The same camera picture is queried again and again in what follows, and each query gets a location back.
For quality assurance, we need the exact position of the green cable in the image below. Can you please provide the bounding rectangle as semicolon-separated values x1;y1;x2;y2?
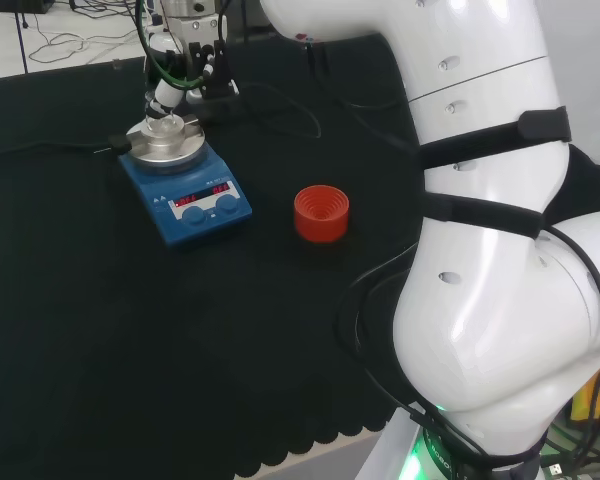
133;0;230;87

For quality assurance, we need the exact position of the pale board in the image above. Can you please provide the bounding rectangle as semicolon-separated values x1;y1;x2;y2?
249;430;384;480

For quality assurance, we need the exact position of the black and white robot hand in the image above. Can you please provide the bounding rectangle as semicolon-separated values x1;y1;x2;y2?
143;18;241;126

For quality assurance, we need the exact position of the black bench cloth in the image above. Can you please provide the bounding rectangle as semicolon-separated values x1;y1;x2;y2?
0;33;600;480

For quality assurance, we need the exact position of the orange ribbed flask stand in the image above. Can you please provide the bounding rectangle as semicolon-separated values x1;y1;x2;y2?
293;184;352;245

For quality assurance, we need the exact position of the yellow stop button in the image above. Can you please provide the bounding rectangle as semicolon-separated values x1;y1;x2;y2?
569;368;600;432

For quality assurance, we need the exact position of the black cable from arm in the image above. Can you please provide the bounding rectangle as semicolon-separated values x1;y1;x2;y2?
304;42;417;154

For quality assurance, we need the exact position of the clear glass round-bottom flask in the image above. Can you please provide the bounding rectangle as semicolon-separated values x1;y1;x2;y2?
147;110;184;140

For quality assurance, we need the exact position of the heater with blue base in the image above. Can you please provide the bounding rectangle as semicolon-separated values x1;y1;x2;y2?
108;115;254;252

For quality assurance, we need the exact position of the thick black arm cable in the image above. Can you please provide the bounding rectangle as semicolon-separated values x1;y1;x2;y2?
333;227;600;474

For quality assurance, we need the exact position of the black looped cable on cloth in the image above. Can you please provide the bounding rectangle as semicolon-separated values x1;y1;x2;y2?
233;80;323;140

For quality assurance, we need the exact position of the black tripod leg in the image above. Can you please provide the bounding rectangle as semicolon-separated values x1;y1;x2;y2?
13;0;30;75

